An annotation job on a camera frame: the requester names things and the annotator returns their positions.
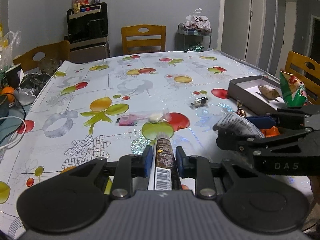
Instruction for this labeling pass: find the dark foil wrapped candy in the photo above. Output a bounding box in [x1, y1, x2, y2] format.
[236, 100, 246, 118]

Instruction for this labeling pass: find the wooden chair far left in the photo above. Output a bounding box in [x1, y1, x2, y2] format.
[13, 41, 70, 72]

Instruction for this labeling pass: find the black plastic bag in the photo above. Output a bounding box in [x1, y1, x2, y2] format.
[20, 73, 51, 96]

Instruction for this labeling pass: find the clear pink candy packet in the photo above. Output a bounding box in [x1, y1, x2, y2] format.
[116, 109, 171, 126]

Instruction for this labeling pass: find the white cable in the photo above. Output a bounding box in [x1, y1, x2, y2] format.
[0, 115, 27, 153]

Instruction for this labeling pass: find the dark round bowl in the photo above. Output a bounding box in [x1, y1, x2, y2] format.
[0, 95, 9, 118]

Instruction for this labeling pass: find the small brown snack packet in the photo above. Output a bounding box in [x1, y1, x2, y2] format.
[258, 85, 280, 100]

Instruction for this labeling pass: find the white label snack packet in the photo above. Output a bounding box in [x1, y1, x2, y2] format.
[213, 112, 265, 138]

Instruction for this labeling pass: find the wooden chair far middle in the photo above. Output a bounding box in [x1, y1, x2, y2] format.
[121, 24, 167, 55]

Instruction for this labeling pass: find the wooden chair right side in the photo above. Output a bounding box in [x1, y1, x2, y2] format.
[285, 51, 320, 105]

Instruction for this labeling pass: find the grey cardboard box tray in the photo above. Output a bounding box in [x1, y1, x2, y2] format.
[228, 75, 286, 115]

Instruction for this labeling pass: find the wooden chair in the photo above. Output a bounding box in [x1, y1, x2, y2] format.
[121, 24, 167, 55]
[285, 51, 320, 105]
[13, 41, 70, 72]

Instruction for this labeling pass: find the dark chocolate bar wrapper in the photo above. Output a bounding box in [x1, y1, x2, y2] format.
[148, 133, 181, 191]

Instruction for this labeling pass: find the orange foil snack stick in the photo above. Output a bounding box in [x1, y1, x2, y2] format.
[260, 126, 280, 138]

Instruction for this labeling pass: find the black water dispenser cabinet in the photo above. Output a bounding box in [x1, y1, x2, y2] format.
[64, 2, 110, 63]

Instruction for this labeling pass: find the green chip bag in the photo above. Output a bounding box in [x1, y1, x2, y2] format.
[279, 70, 308, 107]

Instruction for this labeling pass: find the glass side cart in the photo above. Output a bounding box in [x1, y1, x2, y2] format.
[175, 23, 212, 52]

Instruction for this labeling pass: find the panda candy packet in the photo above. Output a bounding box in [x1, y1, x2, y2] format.
[190, 96, 208, 108]

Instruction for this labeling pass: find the fruit pattern tablecloth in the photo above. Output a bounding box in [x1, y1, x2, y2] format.
[1, 51, 272, 239]

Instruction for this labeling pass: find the white Dove plastic bag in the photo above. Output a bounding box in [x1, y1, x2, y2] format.
[184, 8, 212, 35]

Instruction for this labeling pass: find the orange fruit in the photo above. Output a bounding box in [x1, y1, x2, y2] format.
[1, 86, 15, 103]

